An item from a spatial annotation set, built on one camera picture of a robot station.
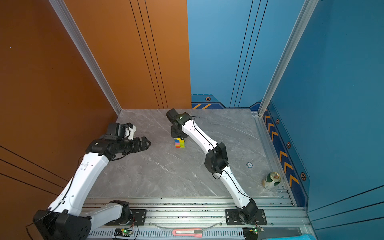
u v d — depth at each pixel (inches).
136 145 26.4
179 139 33.4
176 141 37.9
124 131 24.5
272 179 29.7
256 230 27.6
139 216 29.1
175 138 34.1
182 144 38.1
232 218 28.5
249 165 36.0
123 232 27.9
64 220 14.4
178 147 38.9
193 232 27.4
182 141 38.1
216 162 25.7
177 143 38.0
